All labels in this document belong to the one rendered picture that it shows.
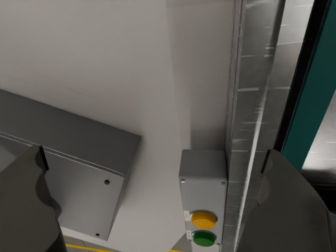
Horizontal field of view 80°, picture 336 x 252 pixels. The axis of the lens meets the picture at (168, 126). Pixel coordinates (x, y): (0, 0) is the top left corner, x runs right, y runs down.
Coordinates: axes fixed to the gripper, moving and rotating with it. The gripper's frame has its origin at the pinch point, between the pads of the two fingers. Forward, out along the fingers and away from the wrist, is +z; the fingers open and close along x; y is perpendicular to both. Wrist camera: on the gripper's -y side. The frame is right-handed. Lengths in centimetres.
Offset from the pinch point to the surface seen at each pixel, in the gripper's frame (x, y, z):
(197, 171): 5.6, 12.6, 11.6
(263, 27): 8.0, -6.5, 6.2
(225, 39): 8.2, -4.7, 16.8
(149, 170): -2.1, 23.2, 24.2
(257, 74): 8.7, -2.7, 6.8
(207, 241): 9.2, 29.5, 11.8
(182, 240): 32, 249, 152
